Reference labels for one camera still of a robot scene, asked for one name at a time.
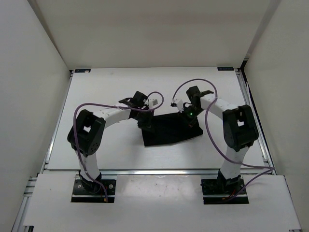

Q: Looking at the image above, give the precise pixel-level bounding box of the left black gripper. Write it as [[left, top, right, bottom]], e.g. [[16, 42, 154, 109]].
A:
[[132, 108, 155, 133]]

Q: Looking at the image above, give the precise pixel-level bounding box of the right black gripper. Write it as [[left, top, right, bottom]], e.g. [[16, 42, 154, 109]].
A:
[[177, 105, 204, 131]]

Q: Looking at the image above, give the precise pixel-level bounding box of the black skirt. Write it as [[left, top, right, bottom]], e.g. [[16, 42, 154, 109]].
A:
[[141, 113, 203, 147]]

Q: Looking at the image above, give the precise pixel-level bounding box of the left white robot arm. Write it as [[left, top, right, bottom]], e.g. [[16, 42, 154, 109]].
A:
[[67, 91, 159, 194]]

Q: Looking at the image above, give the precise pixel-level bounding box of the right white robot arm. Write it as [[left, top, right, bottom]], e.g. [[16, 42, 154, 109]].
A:
[[171, 86, 259, 193]]

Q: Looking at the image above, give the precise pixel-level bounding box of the right blue label sticker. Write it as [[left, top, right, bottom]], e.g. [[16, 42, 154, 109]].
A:
[[217, 67, 234, 71]]

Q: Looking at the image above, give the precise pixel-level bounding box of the blue label sticker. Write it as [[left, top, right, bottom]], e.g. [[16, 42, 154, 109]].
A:
[[74, 69, 91, 73], [217, 67, 234, 71]]

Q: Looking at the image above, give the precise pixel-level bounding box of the left blue label sticker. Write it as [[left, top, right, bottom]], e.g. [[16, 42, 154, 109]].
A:
[[74, 69, 91, 73]]

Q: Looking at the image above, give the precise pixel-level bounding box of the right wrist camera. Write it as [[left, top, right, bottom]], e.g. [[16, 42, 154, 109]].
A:
[[170, 99, 183, 113]]

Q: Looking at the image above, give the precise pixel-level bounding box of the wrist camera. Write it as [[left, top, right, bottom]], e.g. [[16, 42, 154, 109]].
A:
[[148, 98, 159, 109], [170, 99, 183, 113]]

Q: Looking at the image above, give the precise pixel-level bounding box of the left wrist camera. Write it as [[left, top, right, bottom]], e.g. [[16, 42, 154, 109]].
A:
[[148, 98, 159, 109]]

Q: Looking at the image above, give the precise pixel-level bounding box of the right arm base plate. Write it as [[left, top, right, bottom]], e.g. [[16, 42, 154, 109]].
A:
[[200, 178, 249, 205]]

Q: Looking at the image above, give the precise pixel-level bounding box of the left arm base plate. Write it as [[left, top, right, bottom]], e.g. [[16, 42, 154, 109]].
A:
[[71, 177, 116, 203]]

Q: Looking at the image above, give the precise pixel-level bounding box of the front aluminium rail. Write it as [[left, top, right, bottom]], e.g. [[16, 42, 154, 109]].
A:
[[42, 169, 269, 175]]

